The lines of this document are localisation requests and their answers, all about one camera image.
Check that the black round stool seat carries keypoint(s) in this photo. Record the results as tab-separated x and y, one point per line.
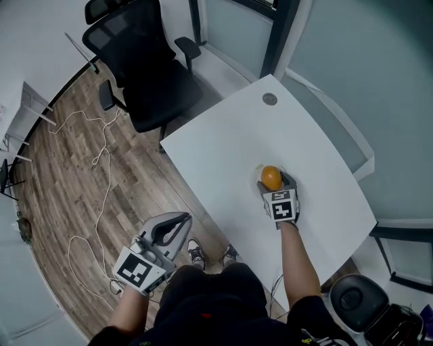
358	302

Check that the person's black shirt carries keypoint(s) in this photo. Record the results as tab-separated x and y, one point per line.
216	304

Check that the white side table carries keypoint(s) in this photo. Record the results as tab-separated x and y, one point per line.
10	98

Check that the round grey desk grommet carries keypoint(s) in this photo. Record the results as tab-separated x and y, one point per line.
269	98

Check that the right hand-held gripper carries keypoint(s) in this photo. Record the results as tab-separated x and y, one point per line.
282	209

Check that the person's right forearm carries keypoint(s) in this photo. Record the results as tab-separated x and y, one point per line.
299	267

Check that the person's left forearm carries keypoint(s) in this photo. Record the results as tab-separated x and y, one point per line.
130	314

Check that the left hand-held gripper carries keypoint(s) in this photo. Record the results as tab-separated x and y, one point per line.
135	270

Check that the orange fruit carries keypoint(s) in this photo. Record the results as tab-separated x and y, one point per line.
271	177

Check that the brown round floor object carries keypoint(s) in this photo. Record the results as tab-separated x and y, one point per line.
24	228

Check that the dark window frame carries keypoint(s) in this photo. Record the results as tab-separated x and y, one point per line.
277	37

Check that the person's shoe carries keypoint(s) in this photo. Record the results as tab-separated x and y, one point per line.
230	255
197	253

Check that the black metal stand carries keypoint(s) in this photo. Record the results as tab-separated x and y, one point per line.
6	179

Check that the thin grey rod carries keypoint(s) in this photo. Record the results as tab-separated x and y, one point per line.
81	50

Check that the black office chair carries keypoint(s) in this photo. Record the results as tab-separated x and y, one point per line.
152	84

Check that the person's right shoe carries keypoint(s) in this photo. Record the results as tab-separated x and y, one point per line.
230	255

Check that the person's left shoe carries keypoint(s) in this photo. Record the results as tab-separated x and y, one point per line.
197	253

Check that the white power adapter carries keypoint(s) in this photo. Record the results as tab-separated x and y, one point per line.
116	286

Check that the black bag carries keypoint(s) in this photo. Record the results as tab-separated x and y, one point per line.
395	326

